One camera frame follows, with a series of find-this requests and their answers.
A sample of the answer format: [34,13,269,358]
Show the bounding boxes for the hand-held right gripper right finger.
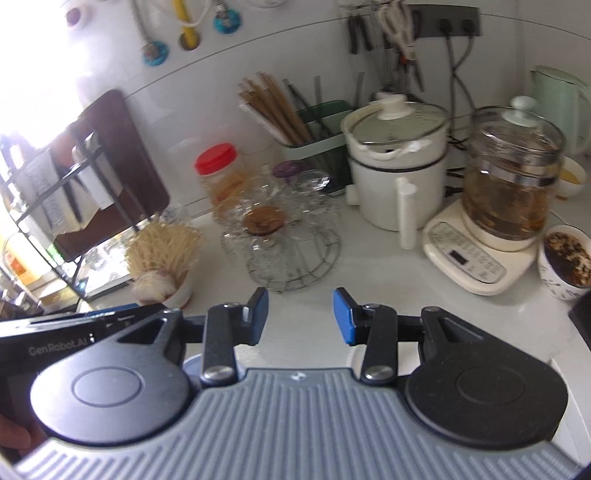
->
[333,287,486,385]

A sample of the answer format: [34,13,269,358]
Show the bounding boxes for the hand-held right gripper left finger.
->
[117,287,270,384]

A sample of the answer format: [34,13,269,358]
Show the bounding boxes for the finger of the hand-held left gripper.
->
[59,303,165,324]

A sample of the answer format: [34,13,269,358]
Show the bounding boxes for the person's left hand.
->
[0,412,45,463]

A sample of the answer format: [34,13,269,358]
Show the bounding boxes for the garlic bulb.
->
[132,268,179,304]

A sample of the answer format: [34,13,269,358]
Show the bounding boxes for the orange detergent bottle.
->
[2,233,40,288]

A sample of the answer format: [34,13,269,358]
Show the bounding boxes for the glass jar with wooden lid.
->
[243,206,283,252]

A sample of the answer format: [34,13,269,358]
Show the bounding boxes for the white cloth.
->
[23,151,126,232]

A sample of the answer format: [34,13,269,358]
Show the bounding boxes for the white electric cooking pot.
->
[340,93,452,251]

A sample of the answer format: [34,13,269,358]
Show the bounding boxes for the dark brown cutting board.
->
[50,89,171,260]

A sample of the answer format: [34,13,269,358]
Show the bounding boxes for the purple lid jar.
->
[272,160,302,179]

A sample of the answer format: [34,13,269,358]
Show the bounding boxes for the green and white cutlery holder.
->
[280,99,354,196]

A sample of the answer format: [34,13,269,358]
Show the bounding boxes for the black dish rack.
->
[0,131,142,302]

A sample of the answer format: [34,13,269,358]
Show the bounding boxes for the red lid plastic jar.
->
[194,143,253,211]

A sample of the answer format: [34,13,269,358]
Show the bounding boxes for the bundle of wooden chopsticks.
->
[237,71,307,147]

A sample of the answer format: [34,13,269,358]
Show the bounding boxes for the glass kettle on cream base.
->
[422,95,568,297]

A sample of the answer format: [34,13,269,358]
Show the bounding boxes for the patterned bowl with food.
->
[536,224,591,302]

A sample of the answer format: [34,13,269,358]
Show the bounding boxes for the bundle of metal cutlery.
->
[282,71,368,135]

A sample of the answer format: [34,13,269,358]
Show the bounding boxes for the small bowl with yellow liquid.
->
[553,155,588,200]

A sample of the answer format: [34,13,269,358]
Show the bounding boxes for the mint green electric kettle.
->
[527,64,591,158]

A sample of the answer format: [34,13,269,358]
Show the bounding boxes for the glass cups on wire rack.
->
[214,168,343,293]

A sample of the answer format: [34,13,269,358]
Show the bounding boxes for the blue wall pipe cover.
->
[213,11,242,34]
[143,40,170,66]

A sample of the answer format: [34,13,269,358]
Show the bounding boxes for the black handled knife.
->
[346,11,376,55]

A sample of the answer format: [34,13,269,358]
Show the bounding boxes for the grey power cable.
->
[452,32,476,75]
[443,32,481,145]

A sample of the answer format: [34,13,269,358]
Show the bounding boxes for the braided metal hose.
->
[131,0,154,48]

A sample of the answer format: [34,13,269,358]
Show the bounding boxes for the white handled scissors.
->
[376,0,419,64]

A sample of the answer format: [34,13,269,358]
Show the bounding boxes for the yellow gas hose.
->
[172,0,203,50]

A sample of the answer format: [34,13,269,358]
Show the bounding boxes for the dark wall pipe cover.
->
[64,4,91,27]

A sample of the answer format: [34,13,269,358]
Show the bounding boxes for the black wall power strip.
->
[406,4,485,39]

